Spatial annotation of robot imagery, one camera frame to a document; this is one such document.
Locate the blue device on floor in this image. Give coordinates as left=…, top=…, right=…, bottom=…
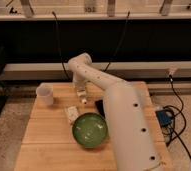
left=156, top=109, right=172, bottom=127

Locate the white plastic bottle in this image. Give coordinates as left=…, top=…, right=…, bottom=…
left=78, top=91, right=87, bottom=104

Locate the black floor cable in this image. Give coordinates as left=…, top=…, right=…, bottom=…
left=162, top=74, right=191, bottom=171

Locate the black hanging cable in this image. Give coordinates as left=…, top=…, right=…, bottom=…
left=103, top=10, right=131, bottom=72
left=52, top=11, right=70, bottom=81

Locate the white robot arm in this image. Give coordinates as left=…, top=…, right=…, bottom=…
left=68, top=53, right=164, bottom=171

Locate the left black hanging cable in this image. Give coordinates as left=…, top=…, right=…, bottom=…
left=52, top=11, right=70, bottom=81

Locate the translucent plastic cup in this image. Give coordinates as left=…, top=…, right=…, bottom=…
left=36, top=84, right=54, bottom=106

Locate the green ceramic bowl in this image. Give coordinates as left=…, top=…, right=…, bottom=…
left=72, top=113, right=108, bottom=148

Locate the small white box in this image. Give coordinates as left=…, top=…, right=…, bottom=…
left=65, top=106, right=79, bottom=124

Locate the right black hanging cable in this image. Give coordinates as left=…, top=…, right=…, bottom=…
left=103, top=10, right=131, bottom=72

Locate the black rectangular block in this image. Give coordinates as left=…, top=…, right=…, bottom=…
left=95, top=100, right=105, bottom=117

